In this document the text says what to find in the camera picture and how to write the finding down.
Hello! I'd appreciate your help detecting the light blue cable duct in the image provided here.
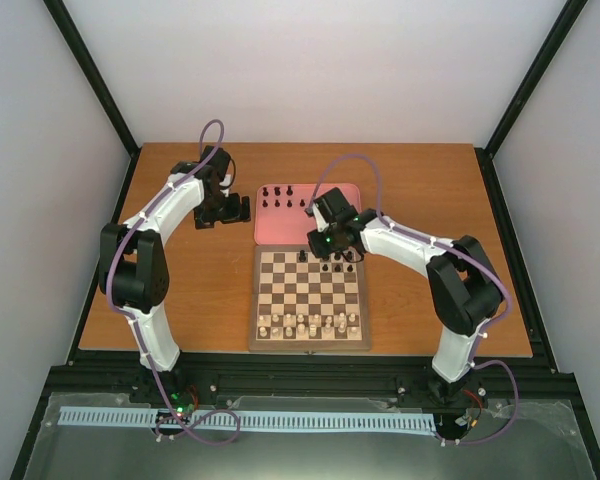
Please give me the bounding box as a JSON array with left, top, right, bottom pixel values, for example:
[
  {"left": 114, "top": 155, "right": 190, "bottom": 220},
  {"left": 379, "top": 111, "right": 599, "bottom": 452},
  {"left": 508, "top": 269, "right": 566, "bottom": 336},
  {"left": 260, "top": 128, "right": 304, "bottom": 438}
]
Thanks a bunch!
[{"left": 57, "top": 406, "right": 436, "bottom": 436}]

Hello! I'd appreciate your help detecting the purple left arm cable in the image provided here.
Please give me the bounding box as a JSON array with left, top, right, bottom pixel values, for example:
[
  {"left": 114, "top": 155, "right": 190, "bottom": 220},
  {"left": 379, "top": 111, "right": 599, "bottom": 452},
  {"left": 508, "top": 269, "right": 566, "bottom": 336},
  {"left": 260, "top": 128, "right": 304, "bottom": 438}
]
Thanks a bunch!
[{"left": 106, "top": 119, "right": 242, "bottom": 446}]

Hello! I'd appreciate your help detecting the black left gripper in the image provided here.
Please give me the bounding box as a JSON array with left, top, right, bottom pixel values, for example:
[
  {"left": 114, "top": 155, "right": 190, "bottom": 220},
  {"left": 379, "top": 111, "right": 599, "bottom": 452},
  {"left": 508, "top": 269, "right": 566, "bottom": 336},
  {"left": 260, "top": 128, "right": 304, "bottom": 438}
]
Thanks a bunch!
[{"left": 195, "top": 192, "right": 251, "bottom": 229}]

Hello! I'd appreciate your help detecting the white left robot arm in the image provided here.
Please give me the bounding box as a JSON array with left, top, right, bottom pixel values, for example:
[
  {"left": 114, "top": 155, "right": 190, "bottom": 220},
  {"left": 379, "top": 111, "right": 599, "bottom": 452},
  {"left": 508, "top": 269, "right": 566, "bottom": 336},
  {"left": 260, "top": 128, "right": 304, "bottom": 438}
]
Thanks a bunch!
[{"left": 98, "top": 145, "right": 251, "bottom": 403}]

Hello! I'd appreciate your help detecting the black right frame post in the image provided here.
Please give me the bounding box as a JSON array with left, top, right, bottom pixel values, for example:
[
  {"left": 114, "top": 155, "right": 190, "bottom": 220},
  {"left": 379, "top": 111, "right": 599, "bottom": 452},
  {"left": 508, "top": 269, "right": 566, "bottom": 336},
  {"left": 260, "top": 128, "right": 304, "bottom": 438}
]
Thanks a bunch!
[{"left": 483, "top": 0, "right": 591, "bottom": 155}]

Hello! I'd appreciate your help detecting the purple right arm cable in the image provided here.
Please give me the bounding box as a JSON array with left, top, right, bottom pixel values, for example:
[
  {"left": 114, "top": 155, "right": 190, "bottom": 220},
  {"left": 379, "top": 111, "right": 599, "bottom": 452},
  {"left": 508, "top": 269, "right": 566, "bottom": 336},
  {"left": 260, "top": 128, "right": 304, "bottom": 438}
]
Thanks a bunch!
[{"left": 309, "top": 153, "right": 521, "bottom": 447}]

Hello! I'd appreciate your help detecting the black front frame rail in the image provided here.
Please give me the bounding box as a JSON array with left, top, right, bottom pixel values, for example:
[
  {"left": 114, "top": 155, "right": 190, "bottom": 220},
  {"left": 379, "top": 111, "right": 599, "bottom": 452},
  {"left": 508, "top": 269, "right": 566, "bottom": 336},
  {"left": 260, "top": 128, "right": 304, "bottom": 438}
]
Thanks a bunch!
[{"left": 42, "top": 351, "right": 582, "bottom": 406}]

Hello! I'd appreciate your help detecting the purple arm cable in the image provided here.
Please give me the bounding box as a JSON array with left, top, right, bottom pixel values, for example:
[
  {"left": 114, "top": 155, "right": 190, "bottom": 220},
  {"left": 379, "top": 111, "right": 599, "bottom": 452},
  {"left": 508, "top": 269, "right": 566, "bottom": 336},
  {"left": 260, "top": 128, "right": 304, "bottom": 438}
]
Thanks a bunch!
[
  {"left": 106, "top": 119, "right": 242, "bottom": 446},
  {"left": 309, "top": 153, "right": 521, "bottom": 447}
]

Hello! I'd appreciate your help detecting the pink plastic tray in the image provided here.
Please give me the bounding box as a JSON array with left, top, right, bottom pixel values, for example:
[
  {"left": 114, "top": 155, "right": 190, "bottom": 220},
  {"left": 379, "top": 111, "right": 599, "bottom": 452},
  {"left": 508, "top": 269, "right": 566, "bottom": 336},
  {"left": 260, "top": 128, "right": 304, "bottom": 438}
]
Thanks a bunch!
[{"left": 253, "top": 182, "right": 366, "bottom": 247}]

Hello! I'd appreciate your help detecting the wooden chess board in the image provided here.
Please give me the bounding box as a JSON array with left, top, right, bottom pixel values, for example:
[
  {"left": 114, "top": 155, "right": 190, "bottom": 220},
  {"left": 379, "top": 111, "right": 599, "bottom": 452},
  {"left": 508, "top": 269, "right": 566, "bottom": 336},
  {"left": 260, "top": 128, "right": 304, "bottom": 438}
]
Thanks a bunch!
[{"left": 248, "top": 245, "right": 371, "bottom": 354}]

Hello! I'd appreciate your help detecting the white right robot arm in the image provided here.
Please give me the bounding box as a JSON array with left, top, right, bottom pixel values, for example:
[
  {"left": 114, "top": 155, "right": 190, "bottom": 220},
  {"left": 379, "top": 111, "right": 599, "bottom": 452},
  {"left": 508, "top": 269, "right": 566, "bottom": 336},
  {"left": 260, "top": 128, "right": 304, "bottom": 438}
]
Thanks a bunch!
[{"left": 305, "top": 188, "right": 511, "bottom": 383}]

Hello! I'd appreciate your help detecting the black left frame post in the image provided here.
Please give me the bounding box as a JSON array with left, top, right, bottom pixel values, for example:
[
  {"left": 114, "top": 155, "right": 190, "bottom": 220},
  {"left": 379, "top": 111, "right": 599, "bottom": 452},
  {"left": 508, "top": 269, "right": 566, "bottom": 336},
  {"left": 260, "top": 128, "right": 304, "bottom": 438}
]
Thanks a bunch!
[{"left": 43, "top": 0, "right": 140, "bottom": 157}]

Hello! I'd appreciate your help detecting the black frame post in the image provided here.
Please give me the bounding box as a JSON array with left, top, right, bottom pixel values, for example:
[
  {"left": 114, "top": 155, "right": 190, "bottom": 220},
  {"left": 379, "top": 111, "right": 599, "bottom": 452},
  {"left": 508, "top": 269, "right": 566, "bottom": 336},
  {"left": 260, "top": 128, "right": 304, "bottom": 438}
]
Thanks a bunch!
[
  {"left": 43, "top": 0, "right": 140, "bottom": 157},
  {"left": 483, "top": 0, "right": 591, "bottom": 155}
]

